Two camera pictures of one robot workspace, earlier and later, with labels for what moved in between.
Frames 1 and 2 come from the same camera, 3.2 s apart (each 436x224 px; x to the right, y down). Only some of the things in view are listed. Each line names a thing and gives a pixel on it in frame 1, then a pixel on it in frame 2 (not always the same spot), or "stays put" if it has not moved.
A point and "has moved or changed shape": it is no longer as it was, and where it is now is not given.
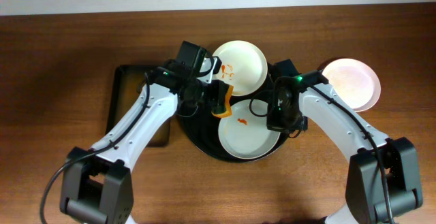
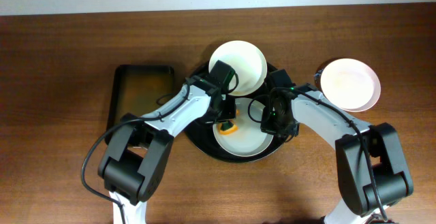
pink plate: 354,82 stays put
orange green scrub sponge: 227,112 has moved or changed shape
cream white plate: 243,66 stays put
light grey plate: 244,135 stays put
